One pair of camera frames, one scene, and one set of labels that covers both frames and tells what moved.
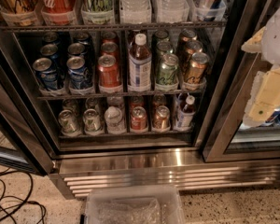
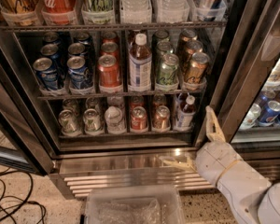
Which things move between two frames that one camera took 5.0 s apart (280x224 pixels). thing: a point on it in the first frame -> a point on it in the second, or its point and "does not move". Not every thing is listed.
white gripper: (278, 37) -> (212, 161)
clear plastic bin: (134, 204) does not move
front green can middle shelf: (167, 72) does not move
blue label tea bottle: (139, 71) does not move
